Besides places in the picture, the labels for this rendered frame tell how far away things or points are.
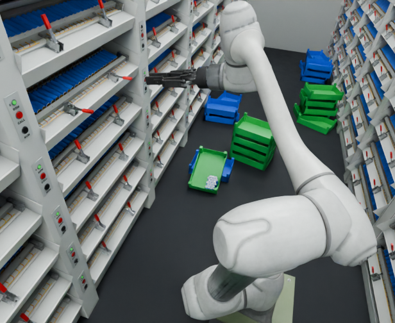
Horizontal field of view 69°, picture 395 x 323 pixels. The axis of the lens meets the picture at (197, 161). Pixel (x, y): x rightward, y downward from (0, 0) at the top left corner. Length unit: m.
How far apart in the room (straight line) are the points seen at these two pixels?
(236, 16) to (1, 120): 0.63
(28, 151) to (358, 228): 0.79
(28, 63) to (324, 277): 1.63
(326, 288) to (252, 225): 1.27
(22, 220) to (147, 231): 0.95
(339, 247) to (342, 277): 1.22
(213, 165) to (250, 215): 1.54
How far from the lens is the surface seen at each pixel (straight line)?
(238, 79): 0.97
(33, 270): 1.12
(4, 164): 0.86
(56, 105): 1.00
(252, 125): 2.29
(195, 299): 1.10
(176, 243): 1.74
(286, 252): 0.56
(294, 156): 0.74
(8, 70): 0.79
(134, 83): 1.39
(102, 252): 1.56
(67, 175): 1.08
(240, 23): 0.86
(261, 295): 1.17
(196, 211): 1.88
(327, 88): 3.15
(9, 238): 0.96
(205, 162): 2.09
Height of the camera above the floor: 1.43
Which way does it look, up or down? 40 degrees down
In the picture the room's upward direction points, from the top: 4 degrees clockwise
